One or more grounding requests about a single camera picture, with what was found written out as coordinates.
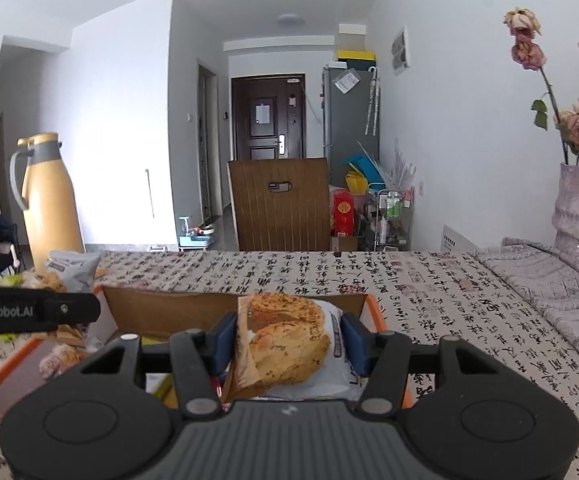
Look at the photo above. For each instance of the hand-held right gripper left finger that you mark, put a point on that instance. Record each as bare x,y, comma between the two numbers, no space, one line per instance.
223,342

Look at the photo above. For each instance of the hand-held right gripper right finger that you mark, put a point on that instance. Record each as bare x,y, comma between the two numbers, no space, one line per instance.
354,342

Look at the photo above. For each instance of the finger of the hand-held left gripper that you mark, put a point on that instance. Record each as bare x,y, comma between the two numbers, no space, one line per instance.
69,310

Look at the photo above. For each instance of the grey white cracker packet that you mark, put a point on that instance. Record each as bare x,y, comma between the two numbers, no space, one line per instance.
77,272

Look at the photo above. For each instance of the white purple cracker packet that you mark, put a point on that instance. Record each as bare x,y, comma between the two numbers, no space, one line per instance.
284,345

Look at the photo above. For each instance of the red orange cardboard box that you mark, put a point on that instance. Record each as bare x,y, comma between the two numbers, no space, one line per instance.
169,310

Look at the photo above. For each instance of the white pink snack packet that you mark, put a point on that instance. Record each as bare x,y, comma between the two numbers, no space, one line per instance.
62,360

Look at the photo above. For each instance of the calligraphy print tablecloth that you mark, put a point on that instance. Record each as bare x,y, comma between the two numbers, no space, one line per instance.
444,310

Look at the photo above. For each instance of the white teal plastic toy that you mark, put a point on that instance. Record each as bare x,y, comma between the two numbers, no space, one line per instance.
197,235

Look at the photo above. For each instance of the yellow thermos jug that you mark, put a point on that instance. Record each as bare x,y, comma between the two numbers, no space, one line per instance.
52,200

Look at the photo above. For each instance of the metal utility cart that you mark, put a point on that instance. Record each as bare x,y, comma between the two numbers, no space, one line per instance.
392,220

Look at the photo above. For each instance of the red gift box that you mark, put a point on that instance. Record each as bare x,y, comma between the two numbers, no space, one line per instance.
344,212

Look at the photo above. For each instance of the brown wooden chair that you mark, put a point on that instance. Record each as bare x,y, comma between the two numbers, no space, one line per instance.
279,205

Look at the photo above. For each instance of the white flat box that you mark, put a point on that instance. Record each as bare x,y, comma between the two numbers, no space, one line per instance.
460,238

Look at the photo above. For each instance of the yellow bag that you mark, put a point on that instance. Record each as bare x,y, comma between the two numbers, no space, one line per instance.
354,182

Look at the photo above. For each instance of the blue plastic dustpan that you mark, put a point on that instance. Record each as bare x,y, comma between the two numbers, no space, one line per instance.
364,167

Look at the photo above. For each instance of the white artificial branches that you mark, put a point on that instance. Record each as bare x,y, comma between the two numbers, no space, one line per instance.
402,167

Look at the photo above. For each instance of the grey patterned blanket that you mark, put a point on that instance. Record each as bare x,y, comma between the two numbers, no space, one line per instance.
554,285

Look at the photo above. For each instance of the dark brown door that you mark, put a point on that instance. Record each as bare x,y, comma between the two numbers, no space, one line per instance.
269,135

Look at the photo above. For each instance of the grey refrigerator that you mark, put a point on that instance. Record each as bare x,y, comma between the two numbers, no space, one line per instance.
349,115

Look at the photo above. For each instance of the white paper sheet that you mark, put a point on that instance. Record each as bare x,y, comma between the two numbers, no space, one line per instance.
262,114

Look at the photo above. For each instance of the white folded umbrella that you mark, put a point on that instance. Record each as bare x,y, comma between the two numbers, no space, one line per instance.
373,100

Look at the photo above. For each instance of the clear bag with paper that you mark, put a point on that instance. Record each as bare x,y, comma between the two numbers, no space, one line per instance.
346,82

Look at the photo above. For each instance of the yellow box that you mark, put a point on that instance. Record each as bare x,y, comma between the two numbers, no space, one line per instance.
356,57

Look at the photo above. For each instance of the white wall panel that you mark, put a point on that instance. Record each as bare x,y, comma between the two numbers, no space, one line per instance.
401,51

